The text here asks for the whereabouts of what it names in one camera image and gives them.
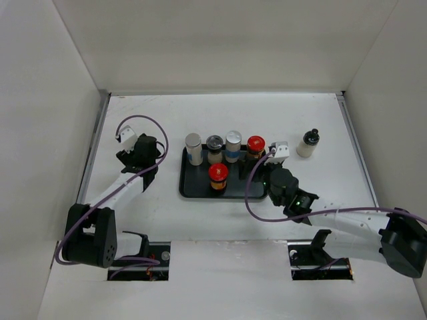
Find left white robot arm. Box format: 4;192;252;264
55;133;169;268

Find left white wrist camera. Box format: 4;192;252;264
115;125;138;153

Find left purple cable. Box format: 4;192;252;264
53;115;169;266

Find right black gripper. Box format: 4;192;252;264
238;155;283;206

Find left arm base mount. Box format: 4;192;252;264
107;231;171;282

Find silver lid salt jar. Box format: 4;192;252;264
185;133;203;166

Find purple cable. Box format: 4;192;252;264
244;149;427;226
53;115;169;266

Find clear lid pepper shaker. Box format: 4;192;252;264
206;135;224;165

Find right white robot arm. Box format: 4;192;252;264
239;150;426;279

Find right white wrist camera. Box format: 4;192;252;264
267;141;290;165

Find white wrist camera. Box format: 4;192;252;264
115;125;138;153
267;141;290;165

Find black cap small bottle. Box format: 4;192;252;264
296;128;320;158

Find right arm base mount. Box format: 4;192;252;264
287;229;353;281

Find white cap blue label bottle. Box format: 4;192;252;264
225;131;242;163

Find red lid sauce jar front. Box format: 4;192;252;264
208;163;229;192

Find black plastic tray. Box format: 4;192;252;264
179;143;252;199

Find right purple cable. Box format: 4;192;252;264
244;149;427;226

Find red lid sauce jar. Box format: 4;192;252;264
246;135;266;160
208;163;229;192

